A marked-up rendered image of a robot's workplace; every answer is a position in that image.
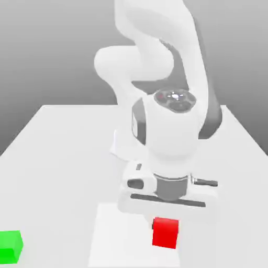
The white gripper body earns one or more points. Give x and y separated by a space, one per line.
146 206

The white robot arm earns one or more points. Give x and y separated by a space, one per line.
171 134

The small red cube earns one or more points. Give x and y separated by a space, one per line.
165 234

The small green cube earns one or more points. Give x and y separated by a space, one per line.
9 247

